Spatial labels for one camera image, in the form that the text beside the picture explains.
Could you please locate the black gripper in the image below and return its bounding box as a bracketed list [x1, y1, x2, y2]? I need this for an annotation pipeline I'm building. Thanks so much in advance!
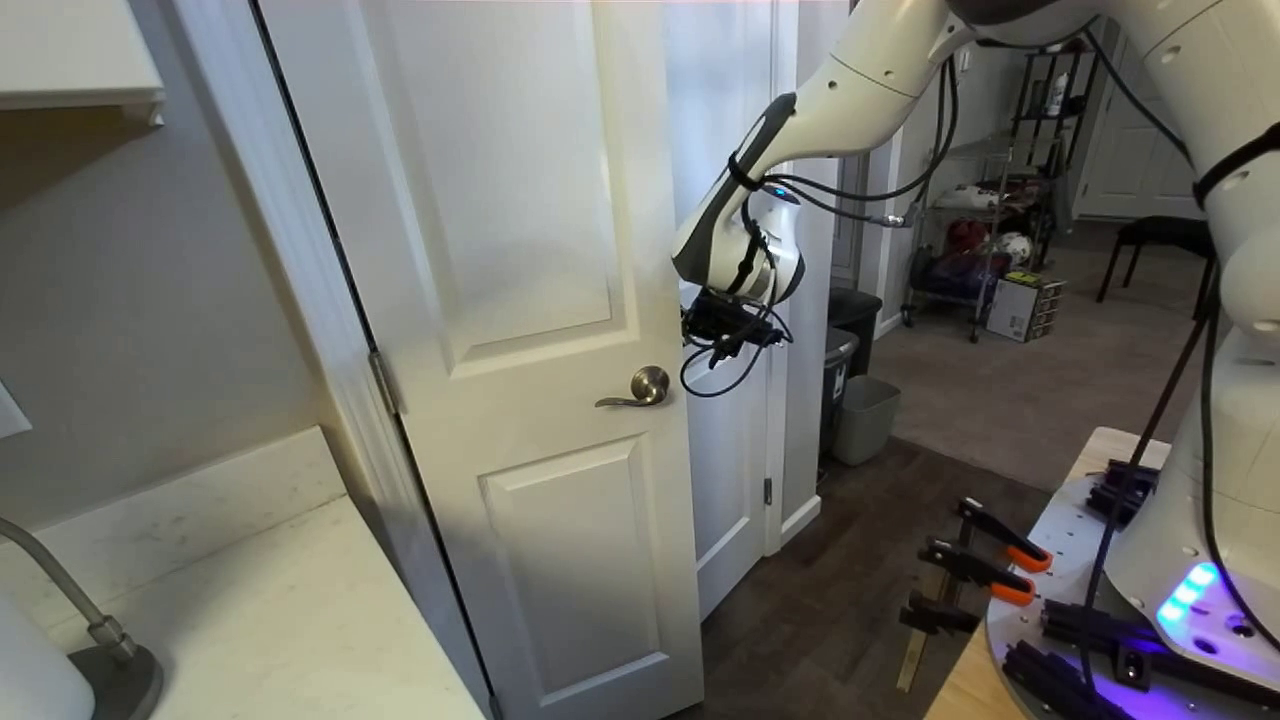
[682, 284, 793, 372]

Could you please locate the silver lever door handle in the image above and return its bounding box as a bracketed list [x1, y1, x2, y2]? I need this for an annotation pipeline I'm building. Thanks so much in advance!
[594, 364, 675, 411]

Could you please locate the white panelled pantry door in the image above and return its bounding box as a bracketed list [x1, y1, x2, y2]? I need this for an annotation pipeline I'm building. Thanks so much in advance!
[660, 0, 809, 619]
[253, 0, 713, 720]

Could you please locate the grey waste bin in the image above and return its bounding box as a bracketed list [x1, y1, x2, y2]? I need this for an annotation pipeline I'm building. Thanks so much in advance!
[833, 372, 904, 472]

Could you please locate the cluttered black shelving rack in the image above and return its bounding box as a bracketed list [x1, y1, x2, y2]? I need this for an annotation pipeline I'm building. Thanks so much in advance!
[904, 38, 1112, 337]

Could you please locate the printed cardboard box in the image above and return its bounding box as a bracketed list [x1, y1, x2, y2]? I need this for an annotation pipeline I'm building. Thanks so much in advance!
[986, 272, 1071, 350]

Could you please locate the orange tipped black clamp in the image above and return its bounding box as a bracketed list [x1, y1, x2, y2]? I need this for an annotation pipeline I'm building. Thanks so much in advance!
[956, 493, 1055, 575]
[917, 537, 1040, 614]

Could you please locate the all black bar clamp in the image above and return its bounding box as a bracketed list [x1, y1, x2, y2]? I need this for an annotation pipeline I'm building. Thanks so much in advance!
[897, 592, 986, 696]

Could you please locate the black stool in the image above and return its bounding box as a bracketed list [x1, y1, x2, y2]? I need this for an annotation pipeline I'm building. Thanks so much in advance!
[1092, 215, 1219, 308]

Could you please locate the white kitchen counter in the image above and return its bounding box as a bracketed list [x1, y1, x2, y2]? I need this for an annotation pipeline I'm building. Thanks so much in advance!
[0, 425, 494, 720]

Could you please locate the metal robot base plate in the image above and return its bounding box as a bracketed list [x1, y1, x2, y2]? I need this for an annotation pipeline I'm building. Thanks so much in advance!
[986, 463, 1280, 720]

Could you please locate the black base mounting bracket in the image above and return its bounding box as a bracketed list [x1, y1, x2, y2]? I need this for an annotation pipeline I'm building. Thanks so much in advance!
[1081, 458, 1163, 533]
[999, 640, 1136, 720]
[1038, 597, 1170, 673]

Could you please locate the white wall cabinet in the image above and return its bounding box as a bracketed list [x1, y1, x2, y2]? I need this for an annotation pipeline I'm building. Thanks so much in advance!
[0, 0, 170, 132]

